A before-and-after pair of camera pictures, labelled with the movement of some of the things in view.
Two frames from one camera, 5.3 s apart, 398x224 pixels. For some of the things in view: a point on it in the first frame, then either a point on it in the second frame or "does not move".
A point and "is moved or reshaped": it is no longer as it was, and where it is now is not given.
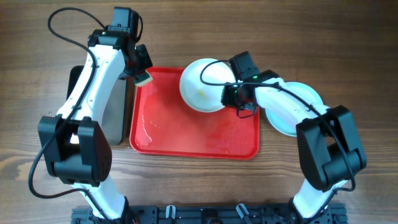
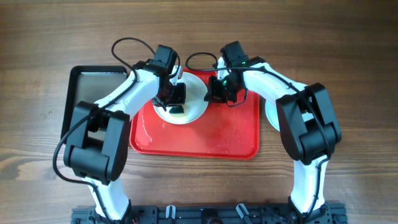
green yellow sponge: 143,79 is moved or reshaped
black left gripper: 147,63 to 180,99
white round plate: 203,98 is moved or reshaped
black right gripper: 227,99 to 214,94
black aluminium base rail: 209,215 does not move
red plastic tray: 163,126 does not move
